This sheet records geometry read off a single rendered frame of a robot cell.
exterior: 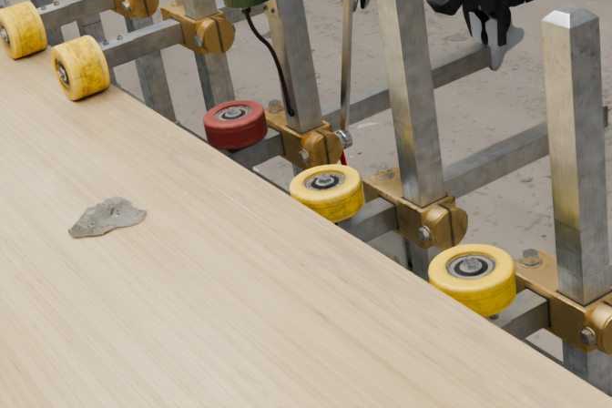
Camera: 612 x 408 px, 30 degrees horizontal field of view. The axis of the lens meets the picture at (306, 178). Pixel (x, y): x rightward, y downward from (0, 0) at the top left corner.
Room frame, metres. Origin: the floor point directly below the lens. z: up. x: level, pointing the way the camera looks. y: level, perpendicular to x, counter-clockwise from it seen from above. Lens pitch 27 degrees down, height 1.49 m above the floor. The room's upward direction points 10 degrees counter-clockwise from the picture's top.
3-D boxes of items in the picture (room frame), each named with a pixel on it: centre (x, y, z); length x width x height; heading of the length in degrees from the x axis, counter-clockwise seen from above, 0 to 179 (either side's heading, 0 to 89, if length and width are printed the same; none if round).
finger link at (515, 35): (1.55, -0.32, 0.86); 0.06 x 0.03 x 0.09; 118
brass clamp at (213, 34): (1.59, 0.12, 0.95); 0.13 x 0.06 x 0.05; 28
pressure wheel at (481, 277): (0.90, -0.14, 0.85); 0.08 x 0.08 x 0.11
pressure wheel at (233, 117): (1.35, 0.08, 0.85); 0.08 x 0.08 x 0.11
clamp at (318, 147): (1.37, 0.00, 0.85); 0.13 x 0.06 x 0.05; 28
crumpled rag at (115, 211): (1.13, 0.23, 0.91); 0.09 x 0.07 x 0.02; 111
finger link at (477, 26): (1.58, -0.31, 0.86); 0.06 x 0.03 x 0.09; 118
